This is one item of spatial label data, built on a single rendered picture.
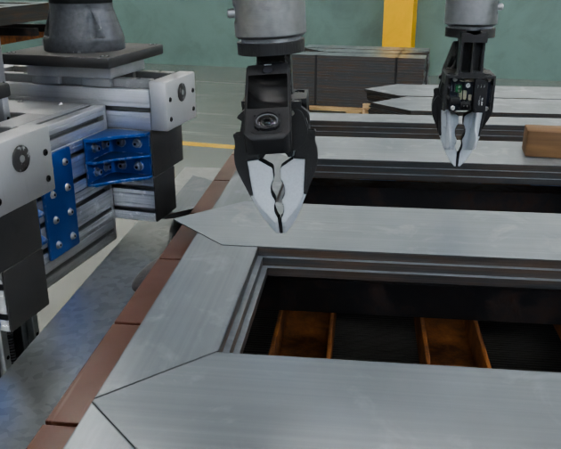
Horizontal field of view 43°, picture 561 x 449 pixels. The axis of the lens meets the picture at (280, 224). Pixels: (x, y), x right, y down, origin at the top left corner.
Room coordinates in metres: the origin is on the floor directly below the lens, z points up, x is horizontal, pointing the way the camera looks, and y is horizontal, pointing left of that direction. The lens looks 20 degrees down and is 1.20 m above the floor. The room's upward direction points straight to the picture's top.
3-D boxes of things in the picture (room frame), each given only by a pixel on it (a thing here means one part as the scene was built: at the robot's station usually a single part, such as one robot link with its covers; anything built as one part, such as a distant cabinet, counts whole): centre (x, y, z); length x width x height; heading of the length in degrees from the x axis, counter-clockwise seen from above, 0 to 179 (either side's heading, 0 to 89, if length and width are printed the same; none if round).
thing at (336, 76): (5.68, -0.64, 0.26); 1.20 x 0.80 x 0.53; 75
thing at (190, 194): (1.52, 0.16, 0.70); 0.39 x 0.12 x 0.04; 173
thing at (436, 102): (1.09, -0.26, 0.99); 0.05 x 0.02 x 0.09; 83
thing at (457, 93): (1.06, -0.28, 1.05); 0.09 x 0.08 x 0.12; 173
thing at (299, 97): (0.78, 0.01, 1.06); 0.09 x 0.08 x 0.12; 176
